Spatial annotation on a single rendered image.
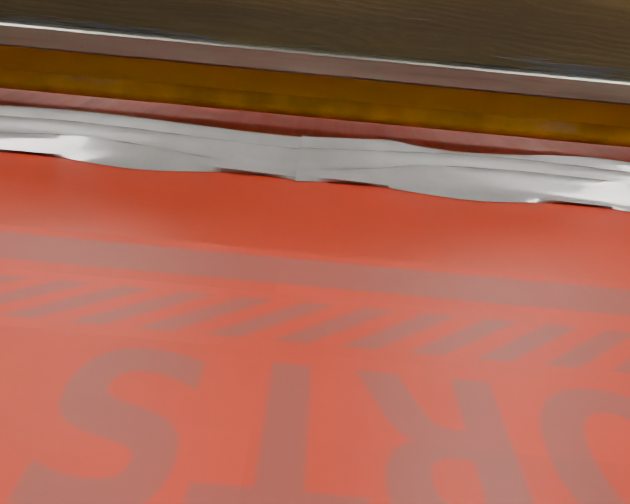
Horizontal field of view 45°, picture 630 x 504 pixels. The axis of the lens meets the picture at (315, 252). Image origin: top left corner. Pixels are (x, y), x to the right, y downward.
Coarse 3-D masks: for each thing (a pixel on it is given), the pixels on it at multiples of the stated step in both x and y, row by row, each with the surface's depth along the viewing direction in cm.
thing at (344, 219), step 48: (432, 144) 37; (480, 144) 38; (528, 144) 39; (576, 144) 41; (336, 192) 28; (384, 192) 28; (288, 240) 23; (336, 240) 23; (384, 240) 23; (432, 240) 24; (480, 240) 24; (528, 240) 25; (576, 240) 25; (624, 240) 26
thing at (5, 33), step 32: (0, 32) 35; (32, 32) 34; (64, 32) 34; (96, 32) 34; (128, 32) 35; (224, 64) 35; (256, 64) 35; (288, 64) 35; (320, 64) 35; (352, 64) 35; (384, 64) 35; (416, 64) 35; (448, 64) 35; (544, 96) 35; (576, 96) 35; (608, 96) 35
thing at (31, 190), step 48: (0, 96) 39; (48, 96) 40; (0, 192) 24; (48, 192) 25; (96, 192) 25; (144, 192) 26; (192, 192) 26; (240, 192) 27; (288, 192) 27; (192, 240) 22; (240, 240) 22
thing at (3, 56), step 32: (0, 64) 37; (32, 64) 37; (64, 64) 37; (96, 64) 37; (128, 64) 37; (160, 64) 37; (192, 64) 37; (320, 96) 38; (352, 96) 38; (384, 96) 37; (416, 96) 37; (448, 96) 37; (480, 96) 37; (512, 96) 37
